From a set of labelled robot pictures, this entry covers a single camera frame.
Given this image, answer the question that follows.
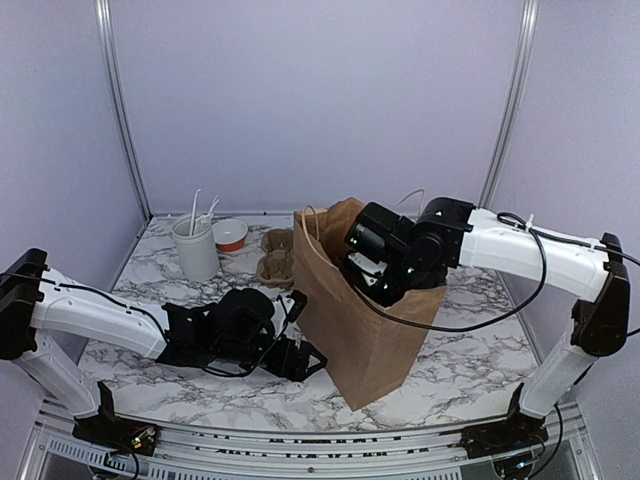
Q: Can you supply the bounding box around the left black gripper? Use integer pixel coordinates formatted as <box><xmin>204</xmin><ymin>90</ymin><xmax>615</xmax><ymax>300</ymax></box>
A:
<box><xmin>216</xmin><ymin>333</ymin><xmax>328</xmax><ymax>383</ymax></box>

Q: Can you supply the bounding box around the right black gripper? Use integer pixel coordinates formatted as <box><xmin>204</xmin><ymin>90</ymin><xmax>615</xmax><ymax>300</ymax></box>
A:
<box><xmin>343</xmin><ymin>252</ymin><xmax>429</xmax><ymax>334</ymax></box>

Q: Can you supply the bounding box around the brown paper bag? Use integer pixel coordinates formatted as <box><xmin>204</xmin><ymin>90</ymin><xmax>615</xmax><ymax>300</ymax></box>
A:
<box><xmin>293</xmin><ymin>197</ymin><xmax>446</xmax><ymax>411</ymax></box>

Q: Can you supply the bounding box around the cardboard cup carrier tray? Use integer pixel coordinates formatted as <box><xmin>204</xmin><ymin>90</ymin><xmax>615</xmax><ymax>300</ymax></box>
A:
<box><xmin>256</xmin><ymin>229</ymin><xmax>294</xmax><ymax>289</ymax></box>

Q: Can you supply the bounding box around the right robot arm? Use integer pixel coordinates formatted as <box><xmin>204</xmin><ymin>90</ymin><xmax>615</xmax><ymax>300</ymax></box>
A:
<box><xmin>344</xmin><ymin>197</ymin><xmax>631</xmax><ymax>448</ymax></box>

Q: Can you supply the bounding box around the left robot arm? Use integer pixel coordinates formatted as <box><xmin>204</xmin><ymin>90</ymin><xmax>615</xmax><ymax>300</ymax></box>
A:
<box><xmin>1</xmin><ymin>249</ymin><xmax>327</xmax><ymax>445</ymax></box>

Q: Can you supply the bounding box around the orange white bowl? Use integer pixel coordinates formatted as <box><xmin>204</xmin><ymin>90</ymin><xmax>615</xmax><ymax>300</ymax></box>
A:
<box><xmin>212</xmin><ymin>218</ymin><xmax>248</xmax><ymax>253</ymax></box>

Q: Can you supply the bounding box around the white utensil holder cup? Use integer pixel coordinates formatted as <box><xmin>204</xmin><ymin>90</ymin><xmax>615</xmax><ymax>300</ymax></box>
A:
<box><xmin>171</xmin><ymin>214</ymin><xmax>220</xmax><ymax>282</ymax></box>

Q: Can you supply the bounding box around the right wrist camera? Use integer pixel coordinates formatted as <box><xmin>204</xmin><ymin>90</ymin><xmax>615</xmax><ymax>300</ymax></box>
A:
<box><xmin>345</xmin><ymin>252</ymin><xmax>387</xmax><ymax>287</ymax></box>

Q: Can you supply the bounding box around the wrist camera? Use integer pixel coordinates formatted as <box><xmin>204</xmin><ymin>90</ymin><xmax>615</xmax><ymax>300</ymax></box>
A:
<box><xmin>345</xmin><ymin>252</ymin><xmax>387</xmax><ymax>287</ymax></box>
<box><xmin>274</xmin><ymin>290</ymin><xmax>308</xmax><ymax>331</ymax></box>

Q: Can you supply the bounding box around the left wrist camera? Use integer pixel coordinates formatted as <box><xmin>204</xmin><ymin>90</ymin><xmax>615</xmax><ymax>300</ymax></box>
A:
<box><xmin>274</xmin><ymin>290</ymin><xmax>308</xmax><ymax>331</ymax></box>

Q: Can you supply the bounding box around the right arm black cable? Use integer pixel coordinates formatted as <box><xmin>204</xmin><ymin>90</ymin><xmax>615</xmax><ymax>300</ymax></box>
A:
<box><xmin>344</xmin><ymin>211</ymin><xmax>640</xmax><ymax>337</ymax></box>

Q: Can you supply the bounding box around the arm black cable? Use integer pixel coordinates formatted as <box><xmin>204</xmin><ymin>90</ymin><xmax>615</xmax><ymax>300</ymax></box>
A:
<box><xmin>344</xmin><ymin>211</ymin><xmax>640</xmax><ymax>337</ymax></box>
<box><xmin>0</xmin><ymin>269</ymin><xmax>296</xmax><ymax>378</ymax></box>

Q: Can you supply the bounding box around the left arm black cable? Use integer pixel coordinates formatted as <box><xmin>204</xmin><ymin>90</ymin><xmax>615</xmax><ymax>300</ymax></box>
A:
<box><xmin>0</xmin><ymin>269</ymin><xmax>296</xmax><ymax>378</ymax></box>

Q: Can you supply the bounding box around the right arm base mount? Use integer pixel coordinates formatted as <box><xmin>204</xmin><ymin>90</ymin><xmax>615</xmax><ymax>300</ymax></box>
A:
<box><xmin>460</xmin><ymin>384</ymin><xmax>549</xmax><ymax>459</ymax></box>

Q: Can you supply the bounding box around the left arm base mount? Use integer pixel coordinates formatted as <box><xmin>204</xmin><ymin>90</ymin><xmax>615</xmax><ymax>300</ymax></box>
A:
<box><xmin>72</xmin><ymin>381</ymin><xmax>159</xmax><ymax>457</ymax></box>

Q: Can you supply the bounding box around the aluminium front rail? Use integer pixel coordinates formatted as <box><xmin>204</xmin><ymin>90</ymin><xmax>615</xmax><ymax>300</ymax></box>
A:
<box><xmin>29</xmin><ymin>399</ymin><xmax>601</xmax><ymax>480</ymax></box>

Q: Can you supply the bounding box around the right aluminium frame post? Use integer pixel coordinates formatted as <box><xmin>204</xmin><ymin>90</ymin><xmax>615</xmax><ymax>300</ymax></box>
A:
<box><xmin>478</xmin><ymin>0</ymin><xmax>540</xmax><ymax>208</ymax></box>

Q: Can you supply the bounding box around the aluminium frame post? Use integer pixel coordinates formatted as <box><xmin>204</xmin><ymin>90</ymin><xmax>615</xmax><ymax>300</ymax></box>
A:
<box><xmin>95</xmin><ymin>0</ymin><xmax>153</xmax><ymax>224</ymax></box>
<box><xmin>478</xmin><ymin>0</ymin><xmax>540</xmax><ymax>208</ymax></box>

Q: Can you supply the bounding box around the left aluminium frame post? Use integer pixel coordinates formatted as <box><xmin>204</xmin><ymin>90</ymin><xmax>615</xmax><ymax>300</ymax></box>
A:
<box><xmin>95</xmin><ymin>0</ymin><xmax>153</xmax><ymax>224</ymax></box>

